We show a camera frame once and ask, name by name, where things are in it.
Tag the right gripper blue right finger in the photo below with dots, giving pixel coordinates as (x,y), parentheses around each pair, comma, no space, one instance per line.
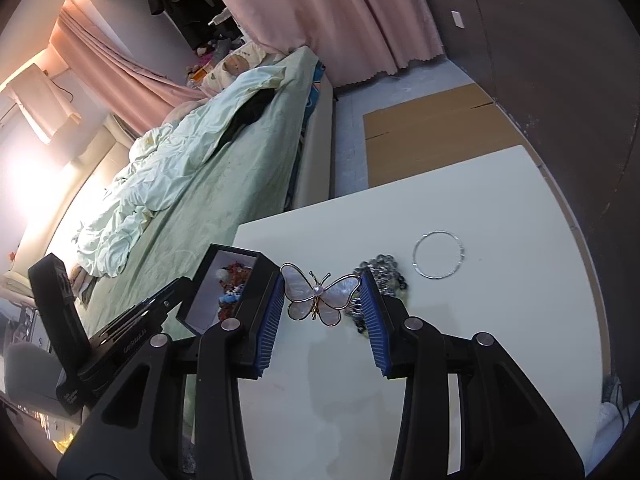
(469,411)

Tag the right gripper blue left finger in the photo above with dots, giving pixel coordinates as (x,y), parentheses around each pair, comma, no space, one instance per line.
(134,432)

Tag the silver bangle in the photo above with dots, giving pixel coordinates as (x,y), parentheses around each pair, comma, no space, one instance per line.
(437,255)

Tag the white butterfly brooch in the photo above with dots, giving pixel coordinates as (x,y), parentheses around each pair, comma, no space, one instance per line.
(317,298)

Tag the black jewelry box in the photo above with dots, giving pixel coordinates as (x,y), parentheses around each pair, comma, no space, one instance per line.
(232,283)

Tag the white crumpled duvet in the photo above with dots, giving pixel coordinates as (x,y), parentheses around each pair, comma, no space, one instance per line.
(161,165)

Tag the green bed blanket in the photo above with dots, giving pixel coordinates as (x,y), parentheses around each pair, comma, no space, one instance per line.
(247,180)

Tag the pink curtain left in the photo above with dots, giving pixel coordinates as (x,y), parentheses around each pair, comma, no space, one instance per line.
(141,97)

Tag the pink curtain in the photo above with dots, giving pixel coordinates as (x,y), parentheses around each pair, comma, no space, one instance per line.
(355,39)
(141,97)

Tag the black garment on bed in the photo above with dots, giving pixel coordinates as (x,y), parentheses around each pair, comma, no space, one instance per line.
(247,114)

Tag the flat cardboard sheet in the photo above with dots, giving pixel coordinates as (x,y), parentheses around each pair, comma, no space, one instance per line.
(434,132)

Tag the patterned pillow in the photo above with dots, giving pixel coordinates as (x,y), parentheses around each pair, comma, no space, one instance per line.
(233,65)

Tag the pink curtain right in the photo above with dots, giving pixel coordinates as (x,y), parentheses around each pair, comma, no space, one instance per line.
(355,39)

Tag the white wall socket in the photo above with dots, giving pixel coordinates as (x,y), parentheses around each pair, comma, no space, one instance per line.
(458,20)

